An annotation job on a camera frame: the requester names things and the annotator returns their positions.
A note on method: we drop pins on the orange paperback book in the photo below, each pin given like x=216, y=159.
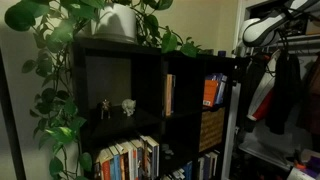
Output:
x=210, y=94

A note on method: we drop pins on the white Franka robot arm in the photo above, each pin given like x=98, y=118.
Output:
x=263, y=30

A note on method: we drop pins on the small blue cup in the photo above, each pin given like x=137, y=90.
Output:
x=222, y=53

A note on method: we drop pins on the small metal cup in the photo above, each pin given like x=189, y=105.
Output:
x=239, y=51

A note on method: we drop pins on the thin upright books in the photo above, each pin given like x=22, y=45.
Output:
x=169, y=96

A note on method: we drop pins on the white elephant figurine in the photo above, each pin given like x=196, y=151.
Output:
x=128, y=106

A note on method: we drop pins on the black cube bookshelf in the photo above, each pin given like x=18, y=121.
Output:
x=146, y=56

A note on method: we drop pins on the grey round stone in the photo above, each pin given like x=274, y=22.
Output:
x=169, y=152
x=165, y=146
x=166, y=157

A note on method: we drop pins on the brown animal figurine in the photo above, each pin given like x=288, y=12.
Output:
x=105, y=108

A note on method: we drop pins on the dark blue Delight book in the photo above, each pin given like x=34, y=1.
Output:
x=218, y=83

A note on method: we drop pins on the blue hardcover book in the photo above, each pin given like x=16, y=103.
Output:
x=221, y=91

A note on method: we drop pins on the tan wicker basket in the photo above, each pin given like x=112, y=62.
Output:
x=212, y=130

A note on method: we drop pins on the row of books lower left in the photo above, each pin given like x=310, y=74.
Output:
x=154, y=156

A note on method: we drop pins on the dark brown spine book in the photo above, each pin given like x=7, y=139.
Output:
x=145, y=160

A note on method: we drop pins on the white spine book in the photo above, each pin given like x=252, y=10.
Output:
x=129, y=163

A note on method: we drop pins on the white plant pot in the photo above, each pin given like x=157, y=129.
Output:
x=115, y=23

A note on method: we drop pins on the orange spine book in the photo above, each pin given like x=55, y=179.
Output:
x=122, y=166

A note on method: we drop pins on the blue paperback book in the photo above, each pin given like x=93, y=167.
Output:
x=188, y=171

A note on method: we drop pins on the black hanging garment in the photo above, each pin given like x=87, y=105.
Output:
x=248, y=86

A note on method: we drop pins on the blue spine book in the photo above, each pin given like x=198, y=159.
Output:
x=115, y=166

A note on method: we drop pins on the white grey book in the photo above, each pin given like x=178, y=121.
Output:
x=201, y=170

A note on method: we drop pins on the white slim book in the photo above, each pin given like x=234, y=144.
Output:
x=214, y=163

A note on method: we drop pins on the dark navy book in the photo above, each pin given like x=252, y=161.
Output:
x=207, y=168

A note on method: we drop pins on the red spine book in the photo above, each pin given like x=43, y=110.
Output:
x=106, y=168

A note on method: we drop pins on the white red hanging jacket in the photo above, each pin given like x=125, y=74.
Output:
x=263, y=96

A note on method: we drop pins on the green pothos plant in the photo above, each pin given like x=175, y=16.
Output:
x=60, y=33

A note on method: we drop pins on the white closet shelf board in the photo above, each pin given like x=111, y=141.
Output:
x=266, y=151

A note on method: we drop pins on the black hanging jacket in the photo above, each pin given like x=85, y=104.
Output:
x=283, y=93

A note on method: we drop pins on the brown hanging garment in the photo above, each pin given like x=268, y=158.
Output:
x=311, y=96

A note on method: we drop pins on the black stand pole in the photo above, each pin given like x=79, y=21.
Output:
x=11, y=133

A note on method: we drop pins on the small orange object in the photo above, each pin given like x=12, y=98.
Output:
x=299, y=165

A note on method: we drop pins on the white plastic object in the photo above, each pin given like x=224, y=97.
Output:
x=298, y=175

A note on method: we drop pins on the cardboard box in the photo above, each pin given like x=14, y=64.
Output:
x=312, y=28

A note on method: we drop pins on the purple object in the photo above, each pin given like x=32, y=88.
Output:
x=313, y=165

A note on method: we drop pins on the white closet frame post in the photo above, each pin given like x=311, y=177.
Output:
x=230, y=133

